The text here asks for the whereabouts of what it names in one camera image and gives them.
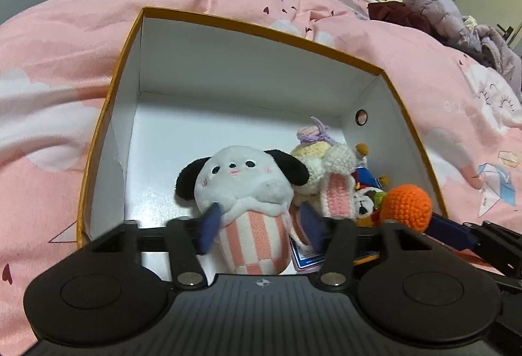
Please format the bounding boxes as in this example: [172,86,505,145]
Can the orange crochet ball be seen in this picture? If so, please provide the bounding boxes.
[373,184,434,234]

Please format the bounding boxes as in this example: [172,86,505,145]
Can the white box with orange rim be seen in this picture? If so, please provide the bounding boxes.
[77,6,449,279]

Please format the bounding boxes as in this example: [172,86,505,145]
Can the white dog plush striped cup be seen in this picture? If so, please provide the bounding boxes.
[175,147,310,275]

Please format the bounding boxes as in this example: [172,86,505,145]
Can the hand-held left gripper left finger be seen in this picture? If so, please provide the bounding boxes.
[82,203,223,288]

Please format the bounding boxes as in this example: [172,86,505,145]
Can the small panda toy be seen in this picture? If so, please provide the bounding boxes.
[353,189,385,226]

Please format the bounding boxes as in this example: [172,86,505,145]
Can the blue white card pack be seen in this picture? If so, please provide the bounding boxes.
[290,240,327,272]

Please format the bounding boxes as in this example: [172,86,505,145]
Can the colourful toy figure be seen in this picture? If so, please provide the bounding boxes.
[353,142,389,191]

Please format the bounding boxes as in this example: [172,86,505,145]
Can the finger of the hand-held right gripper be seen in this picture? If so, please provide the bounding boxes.
[427,213,522,280]

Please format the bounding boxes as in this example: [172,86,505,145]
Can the maroon garment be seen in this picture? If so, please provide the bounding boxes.
[368,1,434,35]

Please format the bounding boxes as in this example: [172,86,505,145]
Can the dark door handle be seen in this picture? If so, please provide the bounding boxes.
[495,23,516,43]

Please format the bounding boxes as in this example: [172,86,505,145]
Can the white crochet bunny pink ears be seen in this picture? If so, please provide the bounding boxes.
[290,146,360,247]

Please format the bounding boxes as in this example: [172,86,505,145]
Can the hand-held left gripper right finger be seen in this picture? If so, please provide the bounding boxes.
[300,203,439,288]

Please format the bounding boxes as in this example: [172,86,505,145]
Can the pink printed blanket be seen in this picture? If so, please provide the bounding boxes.
[0,0,522,300]

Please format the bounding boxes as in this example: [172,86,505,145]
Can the purple yellow crochet cupcake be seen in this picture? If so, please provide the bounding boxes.
[290,116,333,166]

